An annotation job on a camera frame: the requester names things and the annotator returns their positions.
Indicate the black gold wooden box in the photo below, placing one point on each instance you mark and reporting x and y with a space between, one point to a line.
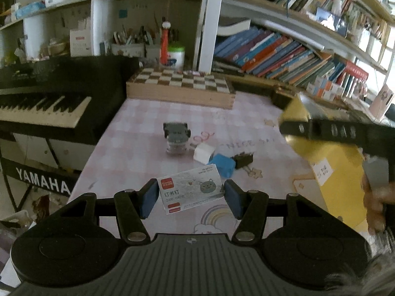
280 93

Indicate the grey stapler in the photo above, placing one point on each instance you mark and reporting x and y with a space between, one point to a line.
177 135

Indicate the red thick dictionary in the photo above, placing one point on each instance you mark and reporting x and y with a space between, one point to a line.
354 71

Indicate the person right hand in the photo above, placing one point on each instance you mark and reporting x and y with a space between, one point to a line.
374 200

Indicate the orange white medicine box lower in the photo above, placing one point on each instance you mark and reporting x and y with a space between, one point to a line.
320 92

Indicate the pink pen holder cup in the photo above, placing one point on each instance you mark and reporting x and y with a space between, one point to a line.
382 102

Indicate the yellow cardboard box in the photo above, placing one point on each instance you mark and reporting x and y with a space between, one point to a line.
336 185

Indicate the blue plastic piece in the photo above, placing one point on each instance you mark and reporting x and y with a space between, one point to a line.
225 165

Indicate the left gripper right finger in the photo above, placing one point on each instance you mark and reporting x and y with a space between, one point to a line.
249 207

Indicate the white green lidded jar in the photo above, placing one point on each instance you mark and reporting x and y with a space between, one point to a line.
176 56

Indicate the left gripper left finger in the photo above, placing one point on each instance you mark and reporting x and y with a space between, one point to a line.
132 207

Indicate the gold tape roll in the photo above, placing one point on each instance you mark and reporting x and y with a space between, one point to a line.
300 119

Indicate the black Yamaha keyboard piano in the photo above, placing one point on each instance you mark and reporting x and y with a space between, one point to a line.
60 103

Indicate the wooden chess board box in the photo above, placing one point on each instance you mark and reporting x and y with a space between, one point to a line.
186 87

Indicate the white USB charger cube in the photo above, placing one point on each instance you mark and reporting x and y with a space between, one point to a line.
203 153

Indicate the black binder clip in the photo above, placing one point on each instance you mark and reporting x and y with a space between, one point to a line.
242 160

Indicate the white red staples box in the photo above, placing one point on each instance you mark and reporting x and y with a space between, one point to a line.
190 189

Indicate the white bookshelf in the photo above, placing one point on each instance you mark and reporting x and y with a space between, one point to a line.
249 34

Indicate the orange white medicine box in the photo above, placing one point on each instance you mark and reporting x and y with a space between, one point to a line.
320 92
323 82

